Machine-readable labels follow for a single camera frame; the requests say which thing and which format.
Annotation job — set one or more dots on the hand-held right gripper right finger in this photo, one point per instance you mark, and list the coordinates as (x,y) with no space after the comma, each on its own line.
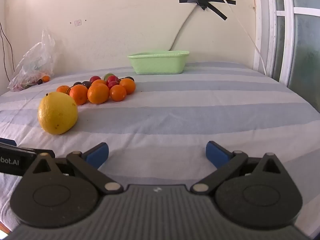
(216,155)

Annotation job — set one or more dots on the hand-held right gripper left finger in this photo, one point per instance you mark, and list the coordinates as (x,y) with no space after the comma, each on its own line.
(96,155)

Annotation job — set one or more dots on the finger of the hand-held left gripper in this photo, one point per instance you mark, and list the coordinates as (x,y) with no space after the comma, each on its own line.
(7,142)

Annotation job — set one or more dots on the large yellow citrus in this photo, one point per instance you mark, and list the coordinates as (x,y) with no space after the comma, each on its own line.
(57,113)

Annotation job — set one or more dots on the pile of oranges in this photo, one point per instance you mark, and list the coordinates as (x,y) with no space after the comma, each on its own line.
(98,93)

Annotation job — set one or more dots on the red plum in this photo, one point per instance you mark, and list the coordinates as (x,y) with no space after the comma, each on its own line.
(95,79)
(113,79)

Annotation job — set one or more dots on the green plum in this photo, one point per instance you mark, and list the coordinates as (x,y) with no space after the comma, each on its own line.
(108,75)

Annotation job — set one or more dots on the green plastic basket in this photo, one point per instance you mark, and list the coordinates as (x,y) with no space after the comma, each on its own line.
(160,63)

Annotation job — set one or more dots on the striped bedsheet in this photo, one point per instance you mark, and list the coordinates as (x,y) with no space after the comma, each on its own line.
(175,120)

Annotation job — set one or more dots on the small tangerine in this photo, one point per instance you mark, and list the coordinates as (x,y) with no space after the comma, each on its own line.
(45,78)

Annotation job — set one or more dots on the clear plastic bag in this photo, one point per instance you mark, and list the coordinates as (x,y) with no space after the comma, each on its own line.
(32,62)

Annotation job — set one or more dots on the black tape cross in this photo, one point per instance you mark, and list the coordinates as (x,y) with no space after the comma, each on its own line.
(202,1)

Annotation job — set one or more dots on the pink wall sticker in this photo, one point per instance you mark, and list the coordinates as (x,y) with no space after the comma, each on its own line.
(78,23)

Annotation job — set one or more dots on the white window frame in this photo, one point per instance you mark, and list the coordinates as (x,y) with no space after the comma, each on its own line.
(287,30)

